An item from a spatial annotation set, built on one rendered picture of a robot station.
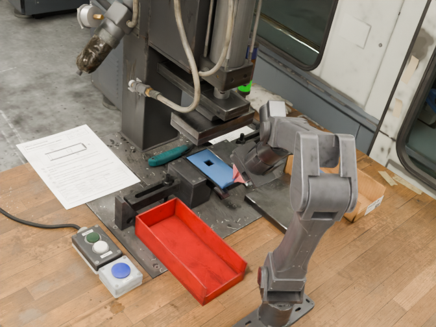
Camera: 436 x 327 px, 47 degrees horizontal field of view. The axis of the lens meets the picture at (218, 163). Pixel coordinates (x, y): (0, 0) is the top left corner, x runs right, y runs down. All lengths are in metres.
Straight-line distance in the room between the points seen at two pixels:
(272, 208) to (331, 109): 0.58
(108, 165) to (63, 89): 2.12
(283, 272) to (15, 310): 0.53
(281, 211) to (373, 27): 0.66
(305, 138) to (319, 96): 0.99
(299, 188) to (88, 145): 0.82
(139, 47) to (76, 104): 2.04
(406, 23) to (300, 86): 0.46
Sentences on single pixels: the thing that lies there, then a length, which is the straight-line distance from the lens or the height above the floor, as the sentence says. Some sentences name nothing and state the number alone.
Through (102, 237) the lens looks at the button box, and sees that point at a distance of 1.17.
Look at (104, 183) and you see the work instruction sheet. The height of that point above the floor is 0.90.
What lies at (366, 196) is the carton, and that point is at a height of 0.91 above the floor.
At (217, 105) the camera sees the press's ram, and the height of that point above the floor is 1.18.
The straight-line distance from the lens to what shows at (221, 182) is 1.24.
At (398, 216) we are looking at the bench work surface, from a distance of 1.46.
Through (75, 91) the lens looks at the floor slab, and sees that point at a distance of 3.46.
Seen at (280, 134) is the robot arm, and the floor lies 1.25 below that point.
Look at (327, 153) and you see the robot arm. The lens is 0.85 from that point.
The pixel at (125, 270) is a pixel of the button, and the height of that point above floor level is 0.94.
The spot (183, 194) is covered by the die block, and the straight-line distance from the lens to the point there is 1.28.
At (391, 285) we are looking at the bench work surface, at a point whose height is 0.90.
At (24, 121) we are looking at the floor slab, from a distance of 3.19.
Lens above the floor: 1.79
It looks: 38 degrees down
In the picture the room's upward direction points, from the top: 10 degrees clockwise
